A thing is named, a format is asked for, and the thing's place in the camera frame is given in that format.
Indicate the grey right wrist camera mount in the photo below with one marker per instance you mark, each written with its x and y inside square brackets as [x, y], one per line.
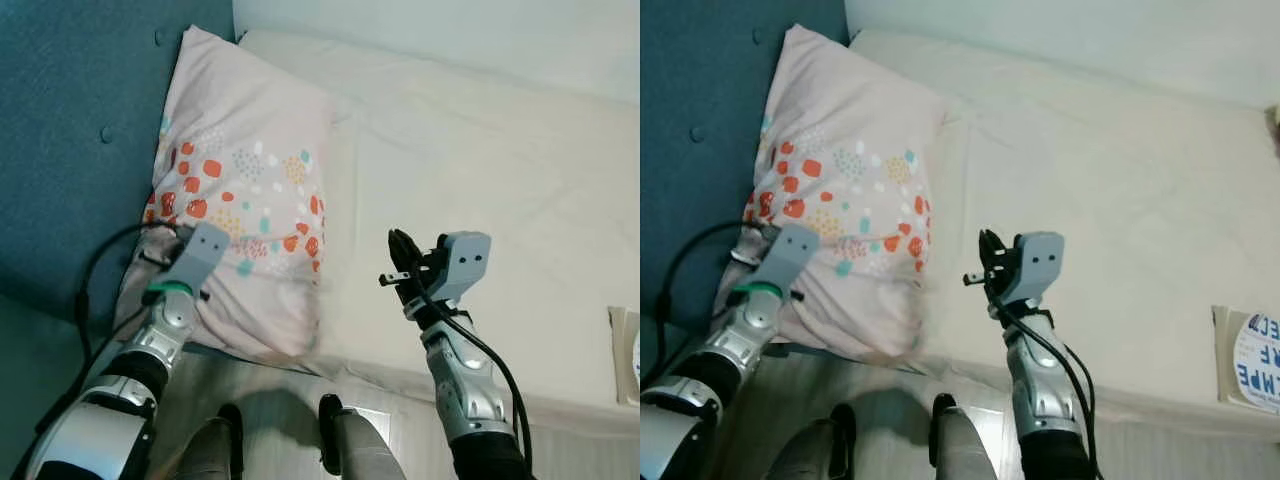
[462, 262]
[1038, 262]

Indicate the pink dotted pillow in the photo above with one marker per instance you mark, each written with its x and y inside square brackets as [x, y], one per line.
[850, 110]
[240, 120]

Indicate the grey robot leg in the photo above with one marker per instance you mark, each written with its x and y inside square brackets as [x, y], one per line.
[810, 450]
[965, 450]
[210, 450]
[365, 450]

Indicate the teal upholstered headboard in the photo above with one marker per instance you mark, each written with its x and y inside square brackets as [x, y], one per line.
[70, 120]
[700, 100]

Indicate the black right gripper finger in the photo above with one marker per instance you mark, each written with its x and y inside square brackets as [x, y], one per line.
[405, 255]
[994, 255]

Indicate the white book blue letters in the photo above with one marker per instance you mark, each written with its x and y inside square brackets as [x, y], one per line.
[628, 350]
[1255, 365]

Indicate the grey right robot leg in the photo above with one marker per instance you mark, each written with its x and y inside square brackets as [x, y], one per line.
[965, 450]
[365, 450]

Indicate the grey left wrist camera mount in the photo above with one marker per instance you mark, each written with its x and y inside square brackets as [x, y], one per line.
[790, 250]
[200, 250]

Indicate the grey left robot leg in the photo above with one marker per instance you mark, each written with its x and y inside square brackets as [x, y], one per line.
[810, 450]
[210, 450]

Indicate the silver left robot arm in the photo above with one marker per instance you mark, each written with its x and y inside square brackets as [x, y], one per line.
[760, 330]
[165, 330]

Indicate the cream sheeted bed mattress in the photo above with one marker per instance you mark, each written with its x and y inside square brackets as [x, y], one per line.
[1100, 200]
[480, 200]

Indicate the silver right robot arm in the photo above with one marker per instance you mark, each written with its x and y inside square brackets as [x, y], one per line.
[1040, 390]
[465, 390]

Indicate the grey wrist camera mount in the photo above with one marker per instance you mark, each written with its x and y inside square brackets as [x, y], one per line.
[200, 250]
[462, 262]
[1038, 262]
[790, 250]

